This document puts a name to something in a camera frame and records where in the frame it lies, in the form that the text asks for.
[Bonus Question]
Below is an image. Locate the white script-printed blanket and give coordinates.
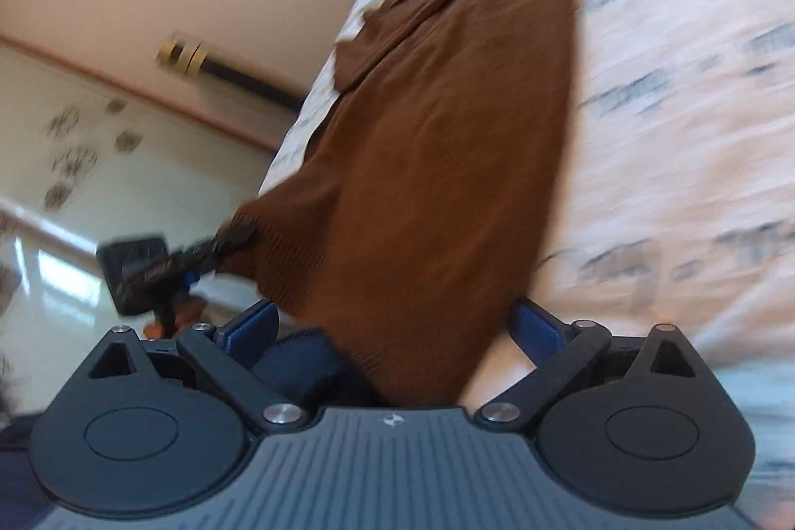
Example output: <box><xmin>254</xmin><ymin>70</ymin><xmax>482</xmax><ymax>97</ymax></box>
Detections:
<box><xmin>257</xmin><ymin>0</ymin><xmax>795</xmax><ymax>500</ymax></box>

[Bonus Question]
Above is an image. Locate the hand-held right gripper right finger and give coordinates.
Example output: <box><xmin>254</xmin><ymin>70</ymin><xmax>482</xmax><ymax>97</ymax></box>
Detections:
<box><xmin>475</xmin><ymin>299</ymin><xmax>706</xmax><ymax>435</ymax></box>

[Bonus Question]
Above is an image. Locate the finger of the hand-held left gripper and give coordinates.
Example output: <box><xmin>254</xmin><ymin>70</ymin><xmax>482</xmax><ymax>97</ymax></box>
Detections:
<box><xmin>183</xmin><ymin>225</ymin><xmax>258</xmax><ymax>277</ymax></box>

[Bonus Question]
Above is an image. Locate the black and gold pole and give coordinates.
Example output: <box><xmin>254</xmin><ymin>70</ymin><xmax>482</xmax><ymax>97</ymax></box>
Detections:
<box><xmin>155</xmin><ymin>33</ymin><xmax>307</xmax><ymax>109</ymax></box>

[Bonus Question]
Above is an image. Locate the brown knit sweater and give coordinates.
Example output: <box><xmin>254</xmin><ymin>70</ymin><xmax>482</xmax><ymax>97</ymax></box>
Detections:
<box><xmin>214</xmin><ymin>0</ymin><xmax>600</xmax><ymax>408</ymax></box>

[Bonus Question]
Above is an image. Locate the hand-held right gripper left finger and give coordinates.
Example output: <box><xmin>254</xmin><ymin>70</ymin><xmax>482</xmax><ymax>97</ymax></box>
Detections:
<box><xmin>87</xmin><ymin>299</ymin><xmax>308</xmax><ymax>435</ymax></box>

